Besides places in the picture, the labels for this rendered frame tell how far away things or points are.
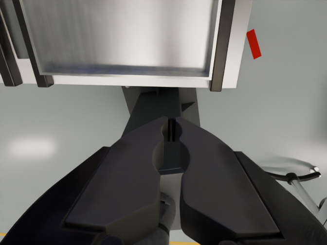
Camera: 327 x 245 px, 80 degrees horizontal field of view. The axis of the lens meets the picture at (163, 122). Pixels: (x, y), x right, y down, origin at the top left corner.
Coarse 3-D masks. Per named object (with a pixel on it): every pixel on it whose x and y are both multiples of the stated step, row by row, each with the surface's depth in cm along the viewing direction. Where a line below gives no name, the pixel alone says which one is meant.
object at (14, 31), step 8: (0, 0) 28; (8, 0) 28; (0, 8) 29; (8, 8) 29; (8, 16) 29; (16, 16) 29; (8, 24) 30; (16, 24) 30; (16, 32) 30; (16, 40) 31; (16, 48) 32; (24, 48) 31; (24, 56) 32
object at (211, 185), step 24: (192, 144) 9; (216, 144) 9; (192, 168) 8; (216, 168) 8; (240, 168) 8; (192, 192) 7; (216, 192) 7; (240, 192) 7; (192, 216) 6; (216, 216) 6; (240, 216) 6; (264, 216) 6; (216, 240) 6
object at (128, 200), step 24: (168, 120) 12; (120, 144) 9; (144, 144) 9; (120, 168) 8; (144, 168) 8; (96, 192) 7; (120, 192) 7; (144, 192) 7; (72, 216) 6; (96, 216) 6; (120, 216) 6; (144, 216) 6
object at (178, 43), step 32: (32, 0) 27; (64, 0) 28; (96, 0) 28; (128, 0) 28; (160, 0) 28; (192, 0) 27; (32, 32) 27; (64, 32) 30; (96, 32) 30; (128, 32) 30; (160, 32) 30; (192, 32) 29; (64, 64) 32; (96, 64) 32; (128, 64) 32; (160, 64) 32; (192, 64) 32
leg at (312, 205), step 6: (294, 180) 136; (294, 186) 134; (300, 186) 131; (300, 192) 128; (306, 192) 126; (306, 198) 123; (306, 204) 122; (312, 204) 119; (312, 210) 117; (318, 210) 114
